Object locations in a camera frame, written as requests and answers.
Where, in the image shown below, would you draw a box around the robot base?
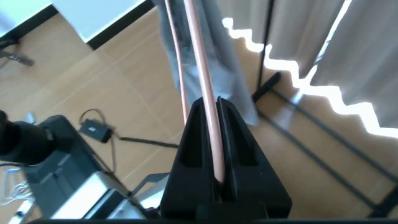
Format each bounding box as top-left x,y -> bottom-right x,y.
0,114 -> 170,220

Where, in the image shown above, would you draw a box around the pale grey shorts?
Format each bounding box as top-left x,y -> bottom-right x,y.
155,0 -> 261,127

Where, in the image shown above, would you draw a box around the black power adapter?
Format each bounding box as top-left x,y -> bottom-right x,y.
79,118 -> 113,144

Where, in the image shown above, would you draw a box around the black power cable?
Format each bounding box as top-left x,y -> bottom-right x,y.
79,108 -> 180,149

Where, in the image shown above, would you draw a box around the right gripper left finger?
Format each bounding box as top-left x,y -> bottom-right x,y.
159,96 -> 220,218

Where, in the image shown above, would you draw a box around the pink clothes hanger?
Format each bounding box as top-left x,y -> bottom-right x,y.
164,0 -> 226,184

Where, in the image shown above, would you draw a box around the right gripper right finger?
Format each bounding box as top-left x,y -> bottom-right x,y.
217,96 -> 293,218

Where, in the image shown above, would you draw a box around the black clothes rack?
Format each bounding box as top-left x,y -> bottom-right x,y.
251,0 -> 398,218

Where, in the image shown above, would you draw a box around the beige curtain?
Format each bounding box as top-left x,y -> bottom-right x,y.
217,0 -> 398,128

